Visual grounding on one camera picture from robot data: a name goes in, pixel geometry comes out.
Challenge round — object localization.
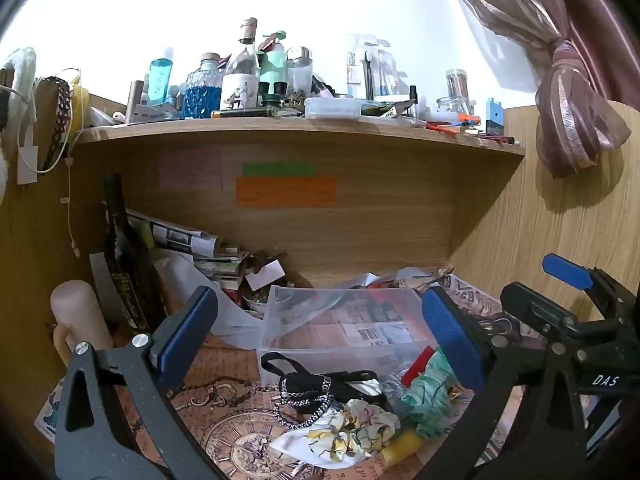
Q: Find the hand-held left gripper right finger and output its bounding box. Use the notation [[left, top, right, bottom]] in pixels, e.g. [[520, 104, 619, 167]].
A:
[[422, 286, 586, 480]]

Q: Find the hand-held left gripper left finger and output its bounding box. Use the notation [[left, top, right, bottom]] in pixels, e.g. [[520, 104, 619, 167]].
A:
[[54, 286, 226, 480]]

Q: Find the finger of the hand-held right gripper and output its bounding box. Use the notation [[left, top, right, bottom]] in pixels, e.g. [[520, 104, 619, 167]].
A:
[[500, 282, 592, 352], [542, 254, 621, 306]]

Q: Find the green patterned cloth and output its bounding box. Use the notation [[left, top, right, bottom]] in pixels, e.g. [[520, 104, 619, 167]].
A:
[[400, 347, 455, 439]]

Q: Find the clear plastic storage box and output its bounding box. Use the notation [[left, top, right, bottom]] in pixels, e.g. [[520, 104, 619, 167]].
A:
[[257, 282, 453, 403]]

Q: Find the floral fabric scrunchie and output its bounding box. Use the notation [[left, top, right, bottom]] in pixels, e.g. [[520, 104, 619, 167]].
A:
[[272, 399, 402, 471]]

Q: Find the black studded headband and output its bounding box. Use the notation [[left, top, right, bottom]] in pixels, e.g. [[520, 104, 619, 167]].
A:
[[260, 352, 387, 429]]

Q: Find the yellow soft tube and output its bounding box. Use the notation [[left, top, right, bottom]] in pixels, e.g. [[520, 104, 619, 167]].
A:
[[382, 430, 424, 466]]

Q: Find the red packet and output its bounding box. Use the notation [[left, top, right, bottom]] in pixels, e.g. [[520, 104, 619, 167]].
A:
[[401, 345, 437, 384]]

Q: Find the white plastic bag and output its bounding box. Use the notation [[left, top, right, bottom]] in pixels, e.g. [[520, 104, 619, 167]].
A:
[[155, 252, 346, 352]]

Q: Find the pile of newspapers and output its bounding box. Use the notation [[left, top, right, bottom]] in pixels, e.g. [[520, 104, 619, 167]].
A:
[[125, 207, 252, 292]]

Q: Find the dark wine bottle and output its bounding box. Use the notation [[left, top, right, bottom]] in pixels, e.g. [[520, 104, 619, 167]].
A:
[[102, 172, 167, 335]]

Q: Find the clock print table mat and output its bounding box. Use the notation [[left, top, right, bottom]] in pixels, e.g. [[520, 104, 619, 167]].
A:
[[165, 270, 551, 480]]

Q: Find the white card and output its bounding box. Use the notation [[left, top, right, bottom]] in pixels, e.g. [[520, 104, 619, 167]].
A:
[[244, 258, 286, 291]]

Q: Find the beige cylinder mug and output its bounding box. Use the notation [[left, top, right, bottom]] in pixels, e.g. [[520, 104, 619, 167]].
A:
[[50, 280, 114, 367]]

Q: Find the pink sticky note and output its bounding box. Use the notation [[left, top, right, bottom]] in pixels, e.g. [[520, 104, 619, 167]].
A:
[[159, 149, 224, 191]]

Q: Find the mauve tied curtain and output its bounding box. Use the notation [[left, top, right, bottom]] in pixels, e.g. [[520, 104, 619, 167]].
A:
[[434, 0, 640, 180]]

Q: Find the small blue box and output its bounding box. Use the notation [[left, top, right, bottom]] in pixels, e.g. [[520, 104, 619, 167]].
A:
[[485, 97, 504, 136]]

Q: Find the orange sticky note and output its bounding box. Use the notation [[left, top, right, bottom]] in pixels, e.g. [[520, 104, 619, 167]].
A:
[[235, 175, 336, 209]]

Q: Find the green sticky note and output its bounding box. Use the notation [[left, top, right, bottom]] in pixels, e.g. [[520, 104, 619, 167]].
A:
[[243, 162, 316, 178]]

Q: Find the glass jar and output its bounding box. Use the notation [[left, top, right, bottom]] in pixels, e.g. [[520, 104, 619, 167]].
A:
[[446, 69, 471, 114]]

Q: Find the white carton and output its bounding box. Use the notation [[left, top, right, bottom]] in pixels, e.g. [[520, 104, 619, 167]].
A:
[[127, 102, 181, 122]]

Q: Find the black pen tube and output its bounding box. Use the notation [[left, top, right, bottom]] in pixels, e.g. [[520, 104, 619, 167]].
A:
[[210, 107, 281, 119]]

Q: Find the white paper tag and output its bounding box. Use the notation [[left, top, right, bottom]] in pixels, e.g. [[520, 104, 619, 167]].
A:
[[17, 145, 40, 185]]

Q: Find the wooden shelf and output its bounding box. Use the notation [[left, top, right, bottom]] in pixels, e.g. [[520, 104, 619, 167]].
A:
[[70, 112, 527, 162]]

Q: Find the brown cardboard tube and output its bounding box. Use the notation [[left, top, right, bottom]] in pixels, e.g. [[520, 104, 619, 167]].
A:
[[124, 80, 146, 124]]

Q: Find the blue liquid glass bottle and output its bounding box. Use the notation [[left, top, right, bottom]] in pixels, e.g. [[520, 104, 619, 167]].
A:
[[182, 52, 224, 120]]

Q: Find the brown patterned headband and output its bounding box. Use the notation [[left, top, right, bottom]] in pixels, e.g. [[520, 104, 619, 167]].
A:
[[37, 76, 74, 172]]

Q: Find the yellow headband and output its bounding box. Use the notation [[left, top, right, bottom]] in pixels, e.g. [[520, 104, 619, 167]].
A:
[[69, 72, 91, 142]]

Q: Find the light blue plastic bottle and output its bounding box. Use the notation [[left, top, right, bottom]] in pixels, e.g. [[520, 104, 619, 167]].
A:
[[149, 47, 176, 106]]

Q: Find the clear plastic case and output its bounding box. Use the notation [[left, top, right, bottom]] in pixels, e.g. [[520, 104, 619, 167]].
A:
[[304, 97, 362, 120]]

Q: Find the clear corked glass bottle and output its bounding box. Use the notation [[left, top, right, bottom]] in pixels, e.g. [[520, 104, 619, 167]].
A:
[[220, 17, 261, 110]]

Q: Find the mint green spray bottle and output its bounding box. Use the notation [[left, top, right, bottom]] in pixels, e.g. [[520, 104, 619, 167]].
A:
[[257, 30, 289, 99]]

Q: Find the blister pack of tools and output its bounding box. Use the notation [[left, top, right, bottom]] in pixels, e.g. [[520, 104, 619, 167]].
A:
[[346, 34, 399, 100]]

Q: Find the clear lidded bottle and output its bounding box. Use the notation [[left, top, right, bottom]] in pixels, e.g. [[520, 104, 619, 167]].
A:
[[285, 46, 314, 94]]

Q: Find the white fluffy headband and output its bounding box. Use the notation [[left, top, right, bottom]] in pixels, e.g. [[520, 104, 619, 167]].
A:
[[0, 47, 39, 162]]

